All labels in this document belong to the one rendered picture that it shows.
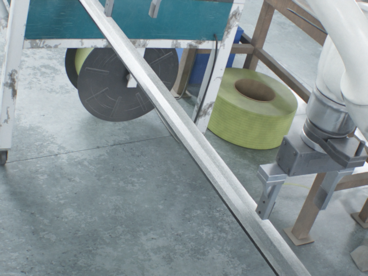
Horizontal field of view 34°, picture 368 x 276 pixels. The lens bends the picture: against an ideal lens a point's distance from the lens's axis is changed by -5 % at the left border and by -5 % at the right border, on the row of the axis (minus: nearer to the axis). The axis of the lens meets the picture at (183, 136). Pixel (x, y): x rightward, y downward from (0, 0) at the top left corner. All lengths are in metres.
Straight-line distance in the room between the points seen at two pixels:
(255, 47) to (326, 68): 2.29
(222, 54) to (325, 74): 1.56
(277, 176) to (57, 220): 1.32
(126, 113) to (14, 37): 0.78
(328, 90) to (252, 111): 1.83
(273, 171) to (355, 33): 0.34
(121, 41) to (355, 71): 1.03
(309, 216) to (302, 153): 1.39
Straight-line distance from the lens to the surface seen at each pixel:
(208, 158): 1.32
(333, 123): 0.98
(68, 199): 2.32
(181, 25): 2.34
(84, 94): 2.58
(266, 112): 2.82
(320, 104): 0.98
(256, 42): 3.22
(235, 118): 2.81
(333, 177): 1.13
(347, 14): 0.76
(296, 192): 2.71
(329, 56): 0.94
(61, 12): 2.13
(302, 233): 2.44
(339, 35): 0.77
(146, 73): 1.58
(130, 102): 2.68
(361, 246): 2.56
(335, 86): 0.93
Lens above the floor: 1.48
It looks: 32 degrees down
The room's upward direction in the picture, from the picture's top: 16 degrees clockwise
